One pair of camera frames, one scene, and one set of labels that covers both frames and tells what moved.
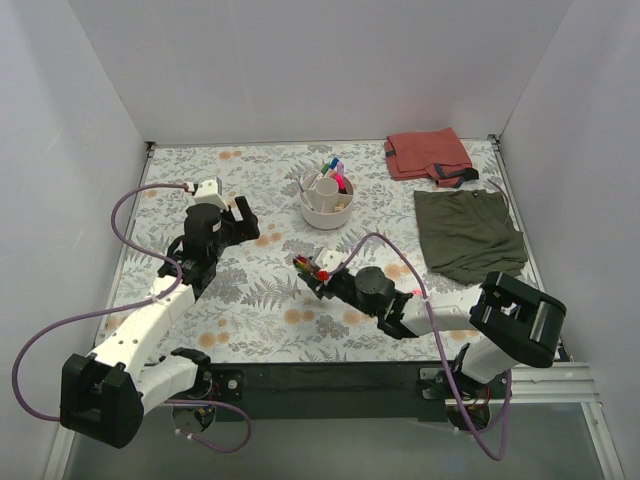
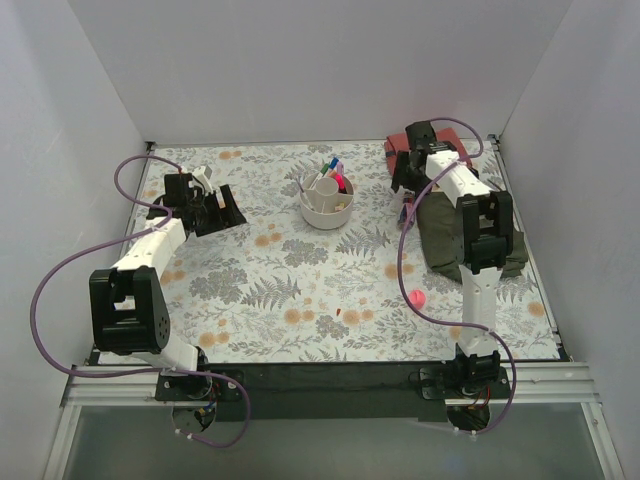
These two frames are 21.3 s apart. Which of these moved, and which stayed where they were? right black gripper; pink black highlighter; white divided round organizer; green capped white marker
Moved: right black gripper
Stayed: pink black highlighter; white divided round organizer; green capped white marker
